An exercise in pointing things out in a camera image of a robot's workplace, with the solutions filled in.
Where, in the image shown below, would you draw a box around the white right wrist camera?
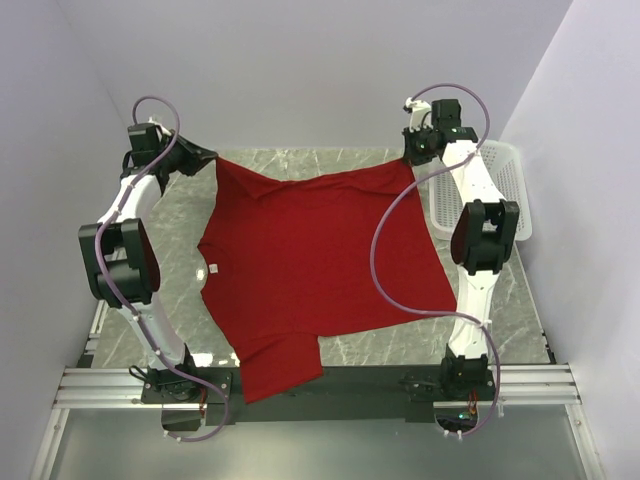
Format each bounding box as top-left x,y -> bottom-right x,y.
403,97 -> 432,132

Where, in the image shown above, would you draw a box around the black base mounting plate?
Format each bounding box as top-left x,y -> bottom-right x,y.
140,365 -> 496,430

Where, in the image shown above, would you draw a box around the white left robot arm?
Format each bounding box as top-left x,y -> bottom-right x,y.
78,121 -> 218,403

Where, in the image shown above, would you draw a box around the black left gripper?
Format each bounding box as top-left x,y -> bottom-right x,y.
157,129 -> 218,177

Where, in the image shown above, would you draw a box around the aluminium frame rail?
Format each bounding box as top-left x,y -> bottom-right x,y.
52,367 -> 151,411

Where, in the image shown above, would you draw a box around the white plastic basket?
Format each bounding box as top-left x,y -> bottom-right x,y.
427,139 -> 532,245

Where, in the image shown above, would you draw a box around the red t shirt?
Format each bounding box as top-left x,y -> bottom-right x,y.
198,159 -> 456,403

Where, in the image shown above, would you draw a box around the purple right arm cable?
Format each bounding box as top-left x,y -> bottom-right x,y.
369,83 -> 503,441

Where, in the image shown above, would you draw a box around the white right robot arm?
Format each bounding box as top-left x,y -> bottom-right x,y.
403,98 -> 520,400

